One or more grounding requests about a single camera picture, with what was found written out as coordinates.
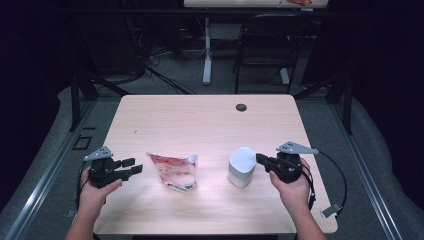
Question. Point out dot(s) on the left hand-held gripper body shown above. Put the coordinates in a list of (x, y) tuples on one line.
[(103, 173)]

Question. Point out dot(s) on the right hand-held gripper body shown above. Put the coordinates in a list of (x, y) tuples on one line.
[(288, 166)]

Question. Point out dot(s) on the white container lid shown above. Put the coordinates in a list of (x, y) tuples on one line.
[(243, 159)]

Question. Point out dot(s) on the white square container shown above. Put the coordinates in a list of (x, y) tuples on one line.
[(240, 178)]

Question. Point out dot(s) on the red and white refill pouch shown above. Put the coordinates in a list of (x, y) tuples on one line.
[(175, 171)]

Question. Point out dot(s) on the person's right hand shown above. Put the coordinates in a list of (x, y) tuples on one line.
[(296, 193)]

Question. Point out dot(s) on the person's left hand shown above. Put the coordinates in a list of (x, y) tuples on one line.
[(91, 200)]

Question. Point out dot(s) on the square floor socket plate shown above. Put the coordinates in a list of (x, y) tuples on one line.
[(82, 142)]

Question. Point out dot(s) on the black metal stand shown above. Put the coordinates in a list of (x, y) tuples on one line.
[(80, 96), (340, 96)]

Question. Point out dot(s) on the white desk foot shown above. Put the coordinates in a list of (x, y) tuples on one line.
[(284, 76)]

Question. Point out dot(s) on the black folding chair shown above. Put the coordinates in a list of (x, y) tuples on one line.
[(270, 43)]

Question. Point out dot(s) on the white desk leg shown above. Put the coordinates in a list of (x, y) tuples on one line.
[(207, 53)]

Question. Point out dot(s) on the metal floor rail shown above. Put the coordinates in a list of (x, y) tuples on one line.
[(43, 186), (366, 173)]

